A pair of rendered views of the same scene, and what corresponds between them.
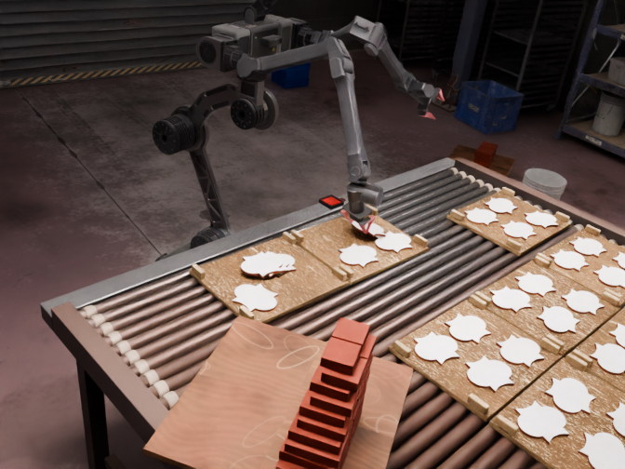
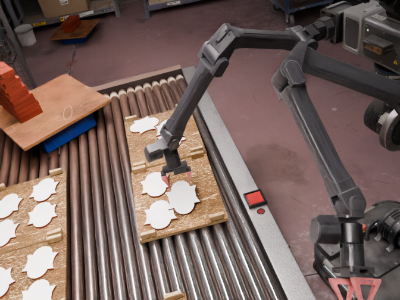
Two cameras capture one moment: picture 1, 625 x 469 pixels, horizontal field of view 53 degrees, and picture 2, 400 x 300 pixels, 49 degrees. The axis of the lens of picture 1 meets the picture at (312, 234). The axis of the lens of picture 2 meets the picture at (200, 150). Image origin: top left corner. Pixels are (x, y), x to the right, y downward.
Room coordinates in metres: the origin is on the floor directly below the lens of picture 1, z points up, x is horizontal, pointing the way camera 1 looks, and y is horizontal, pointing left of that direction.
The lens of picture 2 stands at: (3.00, -1.12, 2.21)
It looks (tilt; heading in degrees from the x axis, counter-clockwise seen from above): 39 degrees down; 130
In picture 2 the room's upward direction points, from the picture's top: 12 degrees counter-clockwise
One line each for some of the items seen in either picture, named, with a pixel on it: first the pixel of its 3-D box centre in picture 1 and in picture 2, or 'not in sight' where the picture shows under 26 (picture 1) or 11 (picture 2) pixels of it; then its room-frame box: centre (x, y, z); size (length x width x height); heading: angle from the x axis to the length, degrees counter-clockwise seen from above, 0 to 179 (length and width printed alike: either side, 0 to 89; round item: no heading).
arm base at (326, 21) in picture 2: (235, 57); (322, 29); (2.45, 0.38, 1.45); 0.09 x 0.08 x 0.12; 150
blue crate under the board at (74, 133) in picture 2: not in sight; (56, 121); (1.15, -0.02, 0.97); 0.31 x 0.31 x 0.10; 75
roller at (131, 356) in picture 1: (358, 256); (168, 196); (1.99, -0.18, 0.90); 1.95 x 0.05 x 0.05; 137
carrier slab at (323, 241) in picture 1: (359, 243); (175, 194); (2.04, -0.18, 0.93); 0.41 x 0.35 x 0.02; 134
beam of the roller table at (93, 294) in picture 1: (300, 221); (240, 178); (2.21, 0.05, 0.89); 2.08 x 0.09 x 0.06; 137
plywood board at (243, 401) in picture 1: (291, 407); (47, 108); (1.08, 0.00, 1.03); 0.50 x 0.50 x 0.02; 75
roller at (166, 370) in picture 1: (378, 268); (145, 203); (1.92, -0.25, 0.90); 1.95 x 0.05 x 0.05; 137
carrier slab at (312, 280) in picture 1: (269, 277); (162, 136); (1.74, 0.13, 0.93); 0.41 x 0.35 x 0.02; 135
